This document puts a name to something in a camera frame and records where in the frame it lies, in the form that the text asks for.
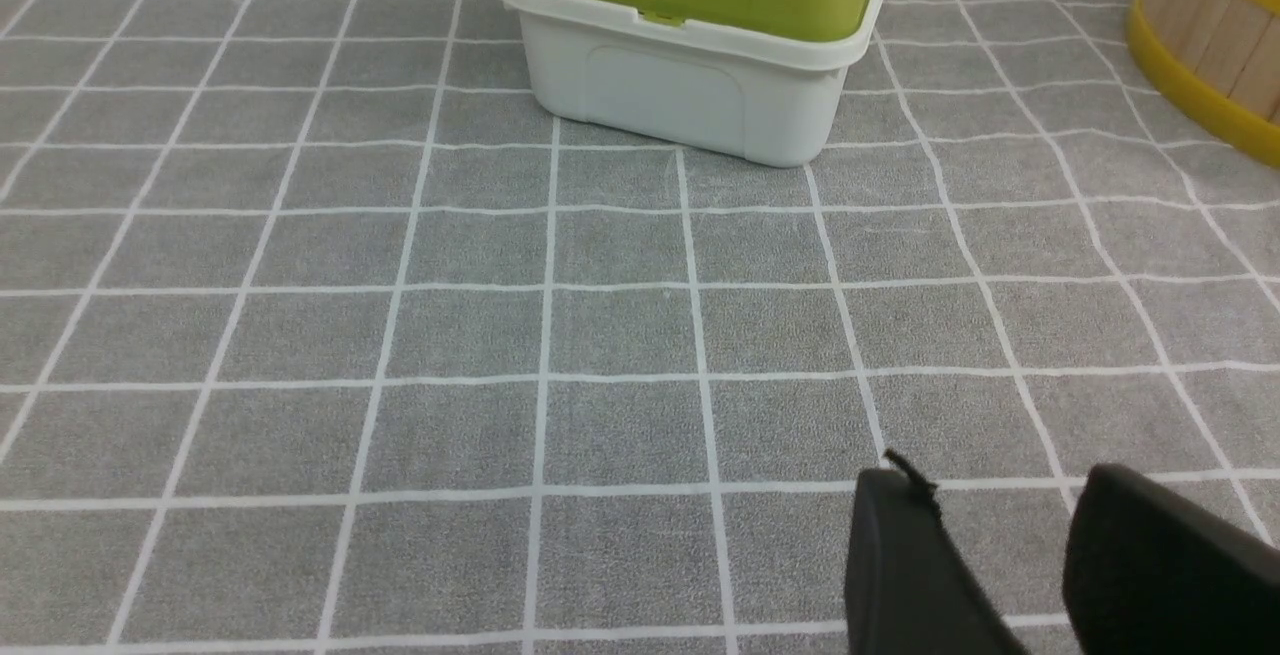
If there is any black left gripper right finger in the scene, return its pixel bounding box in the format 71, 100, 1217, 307
1062, 464, 1279, 654

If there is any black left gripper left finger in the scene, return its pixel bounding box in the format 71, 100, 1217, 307
845, 450, 1027, 654

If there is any bamboo steamer basket yellow rim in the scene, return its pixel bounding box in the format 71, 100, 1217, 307
1126, 0, 1279, 168

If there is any green lidded white storage box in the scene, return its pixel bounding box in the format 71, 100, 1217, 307
503, 0, 884, 168

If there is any grey checkered tablecloth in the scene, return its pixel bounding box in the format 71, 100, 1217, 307
1, 0, 1277, 654

